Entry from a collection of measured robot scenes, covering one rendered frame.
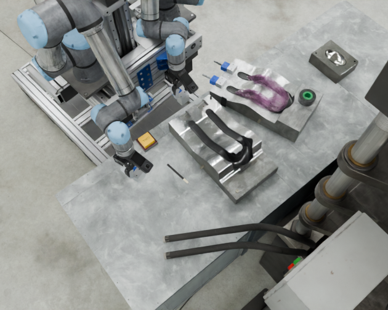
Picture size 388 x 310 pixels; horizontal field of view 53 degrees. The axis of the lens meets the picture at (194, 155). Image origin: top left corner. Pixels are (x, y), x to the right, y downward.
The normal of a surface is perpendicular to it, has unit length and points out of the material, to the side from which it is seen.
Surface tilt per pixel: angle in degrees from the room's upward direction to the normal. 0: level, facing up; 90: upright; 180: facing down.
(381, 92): 90
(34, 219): 0
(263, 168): 0
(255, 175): 0
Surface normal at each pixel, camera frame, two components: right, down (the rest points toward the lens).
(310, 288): -0.02, -0.45
